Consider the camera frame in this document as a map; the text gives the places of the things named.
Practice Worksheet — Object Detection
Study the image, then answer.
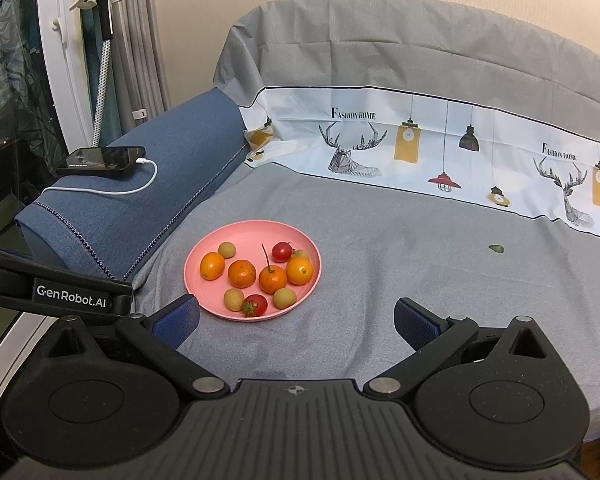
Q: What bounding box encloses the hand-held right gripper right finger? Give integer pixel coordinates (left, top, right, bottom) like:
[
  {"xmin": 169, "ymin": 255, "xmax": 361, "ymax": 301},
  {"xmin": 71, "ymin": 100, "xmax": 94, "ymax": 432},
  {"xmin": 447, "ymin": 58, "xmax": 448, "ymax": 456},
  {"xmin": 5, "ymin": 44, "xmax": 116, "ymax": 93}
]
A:
[{"xmin": 362, "ymin": 296, "xmax": 563, "ymax": 403}]

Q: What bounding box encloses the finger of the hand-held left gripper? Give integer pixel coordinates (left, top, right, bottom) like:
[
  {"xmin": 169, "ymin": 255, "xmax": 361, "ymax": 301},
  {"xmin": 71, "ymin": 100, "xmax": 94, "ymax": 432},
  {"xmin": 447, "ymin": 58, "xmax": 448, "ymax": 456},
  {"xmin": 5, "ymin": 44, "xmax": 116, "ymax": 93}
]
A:
[{"xmin": 30, "ymin": 261, "xmax": 133, "ymax": 322}]

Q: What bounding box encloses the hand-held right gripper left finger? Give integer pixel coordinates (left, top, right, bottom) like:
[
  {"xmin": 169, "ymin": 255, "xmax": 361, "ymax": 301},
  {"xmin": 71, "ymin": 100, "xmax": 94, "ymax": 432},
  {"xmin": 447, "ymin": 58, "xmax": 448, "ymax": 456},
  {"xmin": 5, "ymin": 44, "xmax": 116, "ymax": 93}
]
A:
[{"xmin": 42, "ymin": 294, "xmax": 231, "ymax": 402}]

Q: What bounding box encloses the orange kumquat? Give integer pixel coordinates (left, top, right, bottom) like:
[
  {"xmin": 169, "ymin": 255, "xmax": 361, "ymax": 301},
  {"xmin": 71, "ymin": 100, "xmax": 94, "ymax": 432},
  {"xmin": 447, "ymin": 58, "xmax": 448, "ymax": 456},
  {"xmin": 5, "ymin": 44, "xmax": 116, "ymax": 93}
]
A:
[
  {"xmin": 200, "ymin": 252, "xmax": 226, "ymax": 281},
  {"xmin": 286, "ymin": 257, "xmax": 314, "ymax": 286}
]

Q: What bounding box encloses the small orange mandarin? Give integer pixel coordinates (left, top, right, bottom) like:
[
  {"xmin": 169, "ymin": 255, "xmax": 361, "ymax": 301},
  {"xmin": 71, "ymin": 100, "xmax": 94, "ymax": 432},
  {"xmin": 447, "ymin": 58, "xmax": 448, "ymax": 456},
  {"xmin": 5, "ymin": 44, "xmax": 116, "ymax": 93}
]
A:
[
  {"xmin": 228, "ymin": 259, "xmax": 257, "ymax": 288},
  {"xmin": 258, "ymin": 244, "xmax": 288, "ymax": 295}
]

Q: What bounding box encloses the pink round plate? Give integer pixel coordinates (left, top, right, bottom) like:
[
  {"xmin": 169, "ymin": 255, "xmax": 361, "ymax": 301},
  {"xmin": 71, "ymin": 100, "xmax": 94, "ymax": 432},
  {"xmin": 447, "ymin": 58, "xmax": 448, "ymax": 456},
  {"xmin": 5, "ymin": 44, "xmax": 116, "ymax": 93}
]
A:
[{"xmin": 183, "ymin": 219, "xmax": 323, "ymax": 322}]

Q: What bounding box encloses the black smartphone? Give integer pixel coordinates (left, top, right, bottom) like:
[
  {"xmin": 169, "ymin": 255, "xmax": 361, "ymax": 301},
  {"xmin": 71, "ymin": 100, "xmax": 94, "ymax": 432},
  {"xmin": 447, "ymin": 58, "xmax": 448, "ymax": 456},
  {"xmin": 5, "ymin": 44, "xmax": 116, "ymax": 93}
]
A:
[{"xmin": 55, "ymin": 146, "xmax": 146, "ymax": 180}]

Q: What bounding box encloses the teal curtain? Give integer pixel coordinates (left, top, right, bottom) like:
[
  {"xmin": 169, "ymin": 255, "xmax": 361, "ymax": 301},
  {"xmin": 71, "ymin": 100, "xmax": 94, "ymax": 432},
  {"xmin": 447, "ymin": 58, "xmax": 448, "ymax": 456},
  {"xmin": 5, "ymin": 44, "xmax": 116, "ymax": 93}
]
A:
[{"xmin": 79, "ymin": 5, "xmax": 123, "ymax": 148}]

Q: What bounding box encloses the hanging patterned garment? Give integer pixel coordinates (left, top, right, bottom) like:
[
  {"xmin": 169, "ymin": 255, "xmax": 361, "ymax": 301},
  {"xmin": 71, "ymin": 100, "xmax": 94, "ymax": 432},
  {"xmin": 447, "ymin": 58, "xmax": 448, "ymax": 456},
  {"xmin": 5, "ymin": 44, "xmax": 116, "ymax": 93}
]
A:
[{"xmin": 0, "ymin": 0, "xmax": 46, "ymax": 126}]

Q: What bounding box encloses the grey curtain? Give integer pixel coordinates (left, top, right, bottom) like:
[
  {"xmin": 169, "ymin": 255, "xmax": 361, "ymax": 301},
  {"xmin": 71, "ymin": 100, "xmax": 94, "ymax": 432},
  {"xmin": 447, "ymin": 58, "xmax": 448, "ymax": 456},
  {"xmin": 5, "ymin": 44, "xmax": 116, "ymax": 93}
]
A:
[{"xmin": 111, "ymin": 0, "xmax": 172, "ymax": 133}]

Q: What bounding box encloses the black garment steamer head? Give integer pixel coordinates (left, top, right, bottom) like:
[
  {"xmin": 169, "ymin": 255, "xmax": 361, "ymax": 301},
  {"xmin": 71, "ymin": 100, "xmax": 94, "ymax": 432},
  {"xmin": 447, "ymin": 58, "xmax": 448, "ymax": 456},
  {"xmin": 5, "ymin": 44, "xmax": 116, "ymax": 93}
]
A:
[{"xmin": 71, "ymin": 0, "xmax": 115, "ymax": 41}]

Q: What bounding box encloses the white charging cable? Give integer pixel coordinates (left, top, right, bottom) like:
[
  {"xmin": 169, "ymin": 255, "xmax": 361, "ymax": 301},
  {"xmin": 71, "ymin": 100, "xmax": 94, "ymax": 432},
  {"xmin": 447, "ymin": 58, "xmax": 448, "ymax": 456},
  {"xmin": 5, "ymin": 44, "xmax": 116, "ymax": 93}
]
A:
[{"xmin": 41, "ymin": 158, "xmax": 159, "ymax": 196}]

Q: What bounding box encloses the braided steamer hose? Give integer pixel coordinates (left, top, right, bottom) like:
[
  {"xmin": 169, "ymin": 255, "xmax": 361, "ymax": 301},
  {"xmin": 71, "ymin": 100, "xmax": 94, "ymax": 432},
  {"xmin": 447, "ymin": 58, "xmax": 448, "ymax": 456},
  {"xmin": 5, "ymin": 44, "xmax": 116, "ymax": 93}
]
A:
[{"xmin": 92, "ymin": 37, "xmax": 114, "ymax": 150}]

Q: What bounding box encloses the white door frame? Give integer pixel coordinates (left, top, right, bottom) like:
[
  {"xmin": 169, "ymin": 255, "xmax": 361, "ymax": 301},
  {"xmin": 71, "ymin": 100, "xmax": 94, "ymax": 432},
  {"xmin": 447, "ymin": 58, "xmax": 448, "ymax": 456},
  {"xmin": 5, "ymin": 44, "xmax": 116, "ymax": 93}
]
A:
[{"xmin": 34, "ymin": 0, "xmax": 103, "ymax": 158}]

